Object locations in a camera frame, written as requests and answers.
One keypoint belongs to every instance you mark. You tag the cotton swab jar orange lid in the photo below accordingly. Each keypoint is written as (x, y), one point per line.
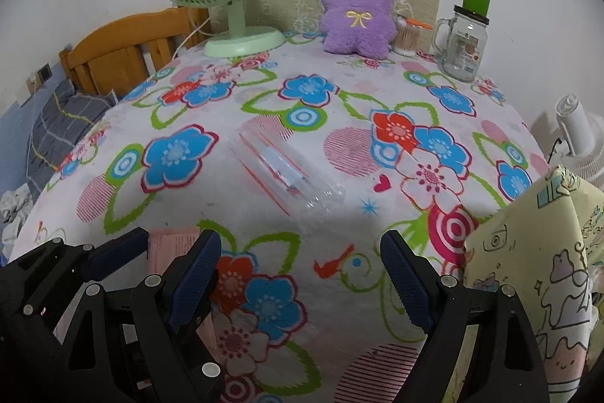
(406, 37)

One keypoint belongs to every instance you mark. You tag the purple plush toy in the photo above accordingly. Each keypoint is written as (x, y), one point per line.
(356, 20)

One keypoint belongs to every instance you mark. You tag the grey plaid bedding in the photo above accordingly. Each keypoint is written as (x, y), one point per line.
(66, 124)

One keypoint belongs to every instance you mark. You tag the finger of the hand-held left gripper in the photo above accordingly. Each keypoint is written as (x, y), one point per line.
(210, 377)
(118, 249)

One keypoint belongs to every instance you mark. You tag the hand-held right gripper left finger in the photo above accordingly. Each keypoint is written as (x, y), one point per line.
(193, 285)

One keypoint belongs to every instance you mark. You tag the floral tablecloth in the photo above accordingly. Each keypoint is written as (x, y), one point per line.
(330, 204)

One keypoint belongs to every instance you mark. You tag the white crumpled cloth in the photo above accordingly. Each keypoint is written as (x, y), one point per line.
(14, 214)

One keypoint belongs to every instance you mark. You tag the clear plastic bottle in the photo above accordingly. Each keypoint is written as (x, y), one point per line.
(283, 167)

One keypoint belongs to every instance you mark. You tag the wooden chair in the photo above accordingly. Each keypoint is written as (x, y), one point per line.
(118, 53)

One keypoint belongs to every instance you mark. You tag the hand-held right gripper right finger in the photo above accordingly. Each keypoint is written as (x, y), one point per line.
(406, 285)

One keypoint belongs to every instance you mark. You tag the white standing fan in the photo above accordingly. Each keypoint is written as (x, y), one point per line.
(575, 134)

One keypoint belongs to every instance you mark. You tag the glass mug jar black lid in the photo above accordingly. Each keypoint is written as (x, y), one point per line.
(465, 49)

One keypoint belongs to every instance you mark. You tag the wall socket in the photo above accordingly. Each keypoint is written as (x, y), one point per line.
(40, 77)

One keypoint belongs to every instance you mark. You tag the yellow printed storage box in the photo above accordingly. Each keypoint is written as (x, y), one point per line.
(519, 252)

